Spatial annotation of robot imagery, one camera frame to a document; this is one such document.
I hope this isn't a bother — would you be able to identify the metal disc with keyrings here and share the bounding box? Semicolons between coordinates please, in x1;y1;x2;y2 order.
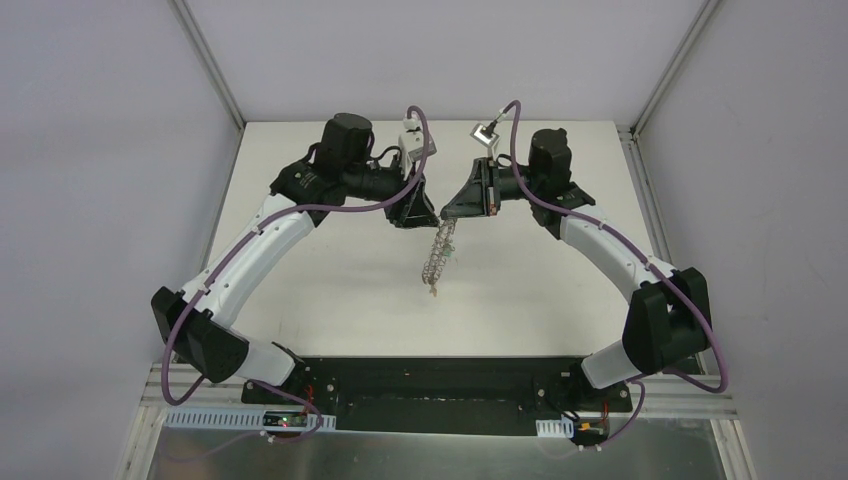
421;219;457;296

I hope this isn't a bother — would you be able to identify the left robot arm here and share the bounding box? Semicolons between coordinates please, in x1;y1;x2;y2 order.
151;107;439;405

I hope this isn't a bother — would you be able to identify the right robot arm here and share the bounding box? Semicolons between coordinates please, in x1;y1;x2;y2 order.
440;128;711;410

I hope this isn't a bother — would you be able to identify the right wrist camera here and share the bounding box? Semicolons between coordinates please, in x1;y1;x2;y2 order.
470;122;500;159

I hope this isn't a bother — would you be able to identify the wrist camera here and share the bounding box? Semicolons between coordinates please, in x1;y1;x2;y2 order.
397;117;437;178
470;122;500;159

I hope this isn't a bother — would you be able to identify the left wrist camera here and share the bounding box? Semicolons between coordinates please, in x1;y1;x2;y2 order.
397;117;437;178

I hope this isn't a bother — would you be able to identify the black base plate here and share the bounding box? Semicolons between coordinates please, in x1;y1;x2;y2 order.
281;356;632;436

